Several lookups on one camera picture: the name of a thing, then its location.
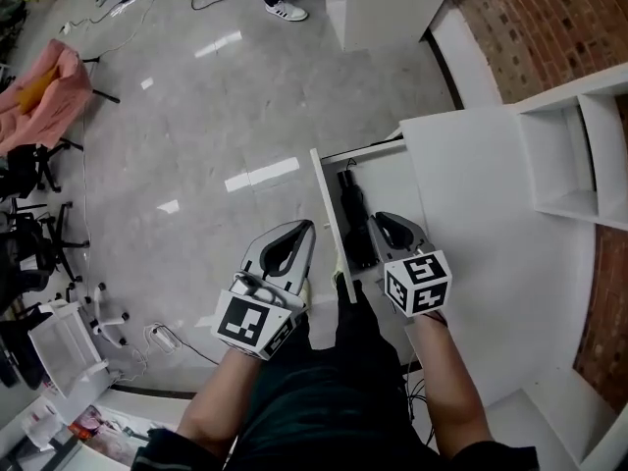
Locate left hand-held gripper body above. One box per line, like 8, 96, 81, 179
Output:
210, 272, 310, 361

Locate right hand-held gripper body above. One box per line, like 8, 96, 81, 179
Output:
376, 246, 453, 319

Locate black umbrella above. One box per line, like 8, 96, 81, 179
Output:
336, 157, 382, 270

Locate white drawer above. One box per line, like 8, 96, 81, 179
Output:
309, 137, 428, 303

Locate person's left forearm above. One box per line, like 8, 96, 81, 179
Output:
176, 345, 261, 455

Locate person's right forearm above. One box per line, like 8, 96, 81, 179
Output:
404, 311, 487, 460

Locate white desk with shelves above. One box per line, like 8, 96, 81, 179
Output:
392, 103, 600, 411

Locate white power strip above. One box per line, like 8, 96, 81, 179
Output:
149, 325, 178, 352

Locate person's dark clothing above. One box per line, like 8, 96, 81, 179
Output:
131, 280, 541, 471

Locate white mesh office chair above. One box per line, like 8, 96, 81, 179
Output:
26, 282, 131, 396

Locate white cluttered worktable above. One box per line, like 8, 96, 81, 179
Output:
0, 388, 197, 471

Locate black office chair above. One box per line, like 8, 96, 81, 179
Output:
0, 198, 92, 308
0, 142, 84, 200

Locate pink armchair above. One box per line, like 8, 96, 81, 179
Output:
0, 38, 93, 156

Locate orange cushion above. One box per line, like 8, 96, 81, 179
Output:
14, 66, 60, 115

